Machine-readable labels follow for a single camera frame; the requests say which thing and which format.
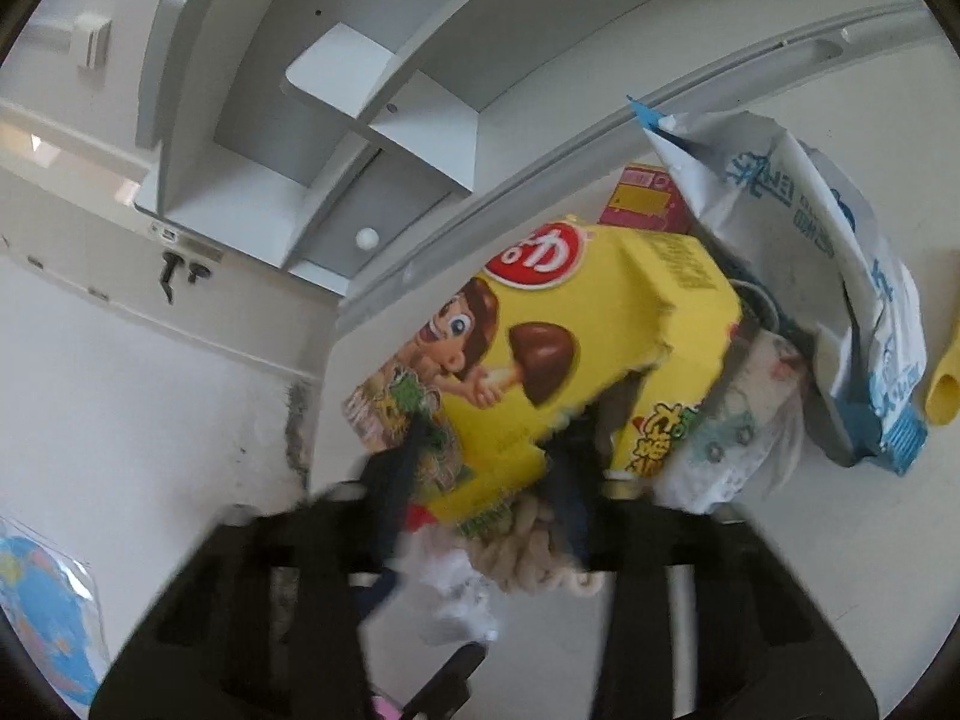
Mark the white round drawer knob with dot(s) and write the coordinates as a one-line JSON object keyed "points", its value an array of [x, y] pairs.
{"points": [[367, 238]]}

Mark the red pink small box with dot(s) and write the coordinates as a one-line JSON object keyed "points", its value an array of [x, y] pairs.
{"points": [[646, 198]]}

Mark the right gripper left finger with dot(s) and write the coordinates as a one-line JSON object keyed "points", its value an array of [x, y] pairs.
{"points": [[262, 621]]}

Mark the white patterned wrapper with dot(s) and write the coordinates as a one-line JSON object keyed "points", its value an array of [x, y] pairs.
{"points": [[754, 424]]}

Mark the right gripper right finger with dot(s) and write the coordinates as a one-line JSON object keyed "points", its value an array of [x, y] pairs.
{"points": [[696, 601]]}

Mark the beige knitted sock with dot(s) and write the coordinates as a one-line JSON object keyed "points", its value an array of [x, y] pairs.
{"points": [[522, 554]]}

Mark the grey desk hutch shelf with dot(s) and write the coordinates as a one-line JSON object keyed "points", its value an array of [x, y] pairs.
{"points": [[282, 127]]}

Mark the white plastic wrapper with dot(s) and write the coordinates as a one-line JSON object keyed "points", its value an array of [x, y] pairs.
{"points": [[449, 600]]}

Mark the yellow snack box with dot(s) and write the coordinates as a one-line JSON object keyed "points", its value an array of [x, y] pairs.
{"points": [[525, 345]]}

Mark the yellow small object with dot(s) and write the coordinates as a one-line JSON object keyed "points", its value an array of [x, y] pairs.
{"points": [[943, 398]]}

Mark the world map poster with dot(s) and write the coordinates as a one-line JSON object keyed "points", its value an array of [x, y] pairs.
{"points": [[52, 604]]}

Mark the white blue plastic bag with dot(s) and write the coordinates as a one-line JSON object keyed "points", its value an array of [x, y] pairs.
{"points": [[782, 216]]}

